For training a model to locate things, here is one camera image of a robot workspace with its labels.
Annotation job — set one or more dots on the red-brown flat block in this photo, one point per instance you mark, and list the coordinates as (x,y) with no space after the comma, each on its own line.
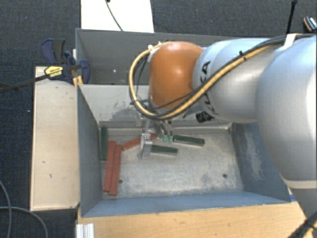
(131,143)
(109,167)
(115,170)

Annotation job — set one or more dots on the black cylinder on white bracket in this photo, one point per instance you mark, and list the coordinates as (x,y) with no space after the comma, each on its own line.
(205,117)

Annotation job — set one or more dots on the pale wood flat board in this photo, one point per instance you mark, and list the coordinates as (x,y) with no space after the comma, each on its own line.
(54,145)

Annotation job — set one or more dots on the grey metal bin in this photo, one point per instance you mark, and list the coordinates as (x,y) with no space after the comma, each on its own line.
(178,172)

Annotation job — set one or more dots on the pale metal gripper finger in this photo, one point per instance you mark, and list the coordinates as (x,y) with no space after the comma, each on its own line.
(148,149)
(141,149)

